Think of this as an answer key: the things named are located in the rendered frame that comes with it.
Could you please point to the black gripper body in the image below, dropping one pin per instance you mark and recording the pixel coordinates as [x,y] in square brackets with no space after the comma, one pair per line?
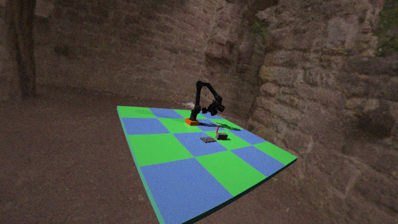
[208,109]

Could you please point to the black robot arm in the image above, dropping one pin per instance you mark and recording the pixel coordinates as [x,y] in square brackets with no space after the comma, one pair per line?
[217,103]

